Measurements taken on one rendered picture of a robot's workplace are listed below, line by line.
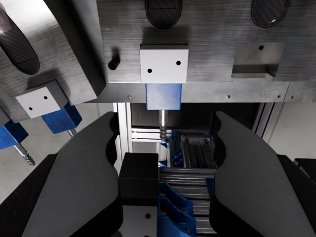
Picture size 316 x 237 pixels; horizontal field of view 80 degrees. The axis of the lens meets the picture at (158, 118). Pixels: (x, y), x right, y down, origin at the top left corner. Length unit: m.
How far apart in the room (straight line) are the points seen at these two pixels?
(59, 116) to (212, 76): 0.23
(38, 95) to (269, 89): 0.36
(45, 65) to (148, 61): 0.16
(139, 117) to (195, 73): 0.83
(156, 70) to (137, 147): 0.98
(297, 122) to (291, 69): 1.32
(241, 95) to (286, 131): 1.24
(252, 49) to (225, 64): 0.05
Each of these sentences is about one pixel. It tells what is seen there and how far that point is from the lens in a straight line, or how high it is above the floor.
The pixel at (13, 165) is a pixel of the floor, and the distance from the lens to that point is 1.96.
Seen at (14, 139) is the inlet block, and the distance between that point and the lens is 0.39.
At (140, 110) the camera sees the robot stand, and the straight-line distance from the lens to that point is 1.03.
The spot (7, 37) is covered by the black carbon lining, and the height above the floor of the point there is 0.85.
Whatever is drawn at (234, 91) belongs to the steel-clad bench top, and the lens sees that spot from 0.36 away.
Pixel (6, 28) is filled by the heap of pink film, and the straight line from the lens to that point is 0.32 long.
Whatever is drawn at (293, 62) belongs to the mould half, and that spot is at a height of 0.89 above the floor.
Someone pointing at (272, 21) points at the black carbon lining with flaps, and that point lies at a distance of 0.26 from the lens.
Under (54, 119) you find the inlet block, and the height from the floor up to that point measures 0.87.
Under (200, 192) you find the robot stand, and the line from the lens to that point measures 0.56.
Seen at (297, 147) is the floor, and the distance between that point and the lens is 1.73.
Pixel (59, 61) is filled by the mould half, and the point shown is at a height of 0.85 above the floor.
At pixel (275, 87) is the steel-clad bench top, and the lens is 0.39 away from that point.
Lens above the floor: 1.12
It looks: 60 degrees down
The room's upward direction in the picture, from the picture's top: 178 degrees counter-clockwise
